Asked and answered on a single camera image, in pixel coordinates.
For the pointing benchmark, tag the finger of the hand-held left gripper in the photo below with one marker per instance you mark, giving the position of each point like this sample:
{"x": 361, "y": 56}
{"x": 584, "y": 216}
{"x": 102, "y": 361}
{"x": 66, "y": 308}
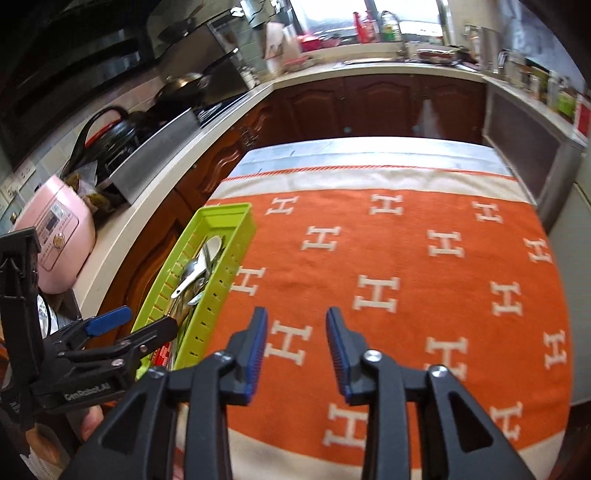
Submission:
{"x": 152, "y": 334}
{"x": 108, "y": 321}

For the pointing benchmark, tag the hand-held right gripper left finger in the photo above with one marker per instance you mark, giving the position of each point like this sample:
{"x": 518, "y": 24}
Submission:
{"x": 258, "y": 355}

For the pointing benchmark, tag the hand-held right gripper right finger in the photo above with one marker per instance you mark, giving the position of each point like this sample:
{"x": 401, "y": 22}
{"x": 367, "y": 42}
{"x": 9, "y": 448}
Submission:
{"x": 339, "y": 364}

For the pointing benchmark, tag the small steel spoon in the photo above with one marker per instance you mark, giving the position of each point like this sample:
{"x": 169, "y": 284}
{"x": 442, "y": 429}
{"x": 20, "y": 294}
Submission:
{"x": 196, "y": 297}

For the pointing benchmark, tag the large steel spoon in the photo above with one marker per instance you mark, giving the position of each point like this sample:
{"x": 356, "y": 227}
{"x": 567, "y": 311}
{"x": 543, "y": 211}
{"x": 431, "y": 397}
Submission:
{"x": 190, "y": 276}

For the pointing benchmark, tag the white ceramic spoon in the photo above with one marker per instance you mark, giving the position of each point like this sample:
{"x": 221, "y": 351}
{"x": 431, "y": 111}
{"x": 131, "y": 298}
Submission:
{"x": 213, "y": 247}

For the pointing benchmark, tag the green plastic utensil tray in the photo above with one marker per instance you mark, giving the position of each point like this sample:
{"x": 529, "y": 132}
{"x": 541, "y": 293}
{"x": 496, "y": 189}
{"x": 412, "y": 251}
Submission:
{"x": 242, "y": 226}

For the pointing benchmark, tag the person's left hand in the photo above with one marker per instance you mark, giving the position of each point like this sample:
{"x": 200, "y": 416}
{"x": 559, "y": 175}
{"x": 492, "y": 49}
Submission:
{"x": 91, "y": 422}

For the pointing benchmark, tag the orange patterned blanket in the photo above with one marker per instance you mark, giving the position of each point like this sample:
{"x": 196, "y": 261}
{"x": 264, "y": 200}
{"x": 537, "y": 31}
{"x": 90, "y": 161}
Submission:
{"x": 323, "y": 286}

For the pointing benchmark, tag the white kitchen countertop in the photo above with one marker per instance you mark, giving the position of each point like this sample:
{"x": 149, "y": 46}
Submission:
{"x": 134, "y": 226}

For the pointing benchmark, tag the pink rice cooker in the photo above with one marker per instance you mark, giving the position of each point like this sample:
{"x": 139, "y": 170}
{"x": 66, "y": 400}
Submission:
{"x": 60, "y": 230}

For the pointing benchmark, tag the yellow plastic bag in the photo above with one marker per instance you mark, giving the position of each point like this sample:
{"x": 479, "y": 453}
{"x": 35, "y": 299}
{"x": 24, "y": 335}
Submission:
{"x": 87, "y": 189}

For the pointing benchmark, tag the steel splash guard panel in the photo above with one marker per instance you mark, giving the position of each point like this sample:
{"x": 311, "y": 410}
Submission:
{"x": 157, "y": 152}

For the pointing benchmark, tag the grey blue table cover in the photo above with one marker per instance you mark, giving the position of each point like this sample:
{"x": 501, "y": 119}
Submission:
{"x": 369, "y": 150}

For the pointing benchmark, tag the black wok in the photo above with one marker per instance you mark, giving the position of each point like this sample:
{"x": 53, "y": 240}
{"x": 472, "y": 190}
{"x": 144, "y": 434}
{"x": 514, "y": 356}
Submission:
{"x": 182, "y": 85}

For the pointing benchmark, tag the brown wooden kitchen cabinets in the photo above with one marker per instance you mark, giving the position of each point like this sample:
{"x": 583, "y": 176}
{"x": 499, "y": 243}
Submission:
{"x": 369, "y": 106}

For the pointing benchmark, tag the hanging clear plastic bag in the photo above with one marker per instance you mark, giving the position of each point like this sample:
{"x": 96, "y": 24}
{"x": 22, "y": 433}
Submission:
{"x": 427, "y": 117}

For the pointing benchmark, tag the black range hood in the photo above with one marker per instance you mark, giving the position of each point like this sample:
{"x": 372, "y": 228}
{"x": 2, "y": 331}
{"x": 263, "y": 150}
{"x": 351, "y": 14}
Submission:
{"x": 69, "y": 55}

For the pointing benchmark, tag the grey refrigerator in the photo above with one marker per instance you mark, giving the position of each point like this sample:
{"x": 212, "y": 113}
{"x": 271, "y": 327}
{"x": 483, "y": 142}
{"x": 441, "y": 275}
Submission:
{"x": 572, "y": 221}

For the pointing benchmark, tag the white paper bag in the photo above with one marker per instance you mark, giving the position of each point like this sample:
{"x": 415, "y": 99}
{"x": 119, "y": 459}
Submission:
{"x": 277, "y": 46}

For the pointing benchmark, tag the red bowl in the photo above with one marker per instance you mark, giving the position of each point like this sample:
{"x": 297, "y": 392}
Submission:
{"x": 311, "y": 44}

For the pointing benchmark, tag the stack of dishes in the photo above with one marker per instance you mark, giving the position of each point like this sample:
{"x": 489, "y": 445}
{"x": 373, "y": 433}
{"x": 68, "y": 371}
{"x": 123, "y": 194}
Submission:
{"x": 436, "y": 54}

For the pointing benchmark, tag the red bottle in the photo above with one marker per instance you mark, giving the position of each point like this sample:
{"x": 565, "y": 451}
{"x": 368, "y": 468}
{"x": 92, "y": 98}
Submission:
{"x": 358, "y": 25}

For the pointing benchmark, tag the green bottle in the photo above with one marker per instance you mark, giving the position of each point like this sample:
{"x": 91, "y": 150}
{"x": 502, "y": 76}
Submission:
{"x": 390, "y": 27}

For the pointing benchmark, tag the green box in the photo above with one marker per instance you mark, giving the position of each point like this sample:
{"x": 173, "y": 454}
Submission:
{"x": 564, "y": 104}

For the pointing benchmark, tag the kitchen window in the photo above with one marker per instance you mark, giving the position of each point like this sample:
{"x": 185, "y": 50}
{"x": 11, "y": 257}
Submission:
{"x": 332, "y": 18}

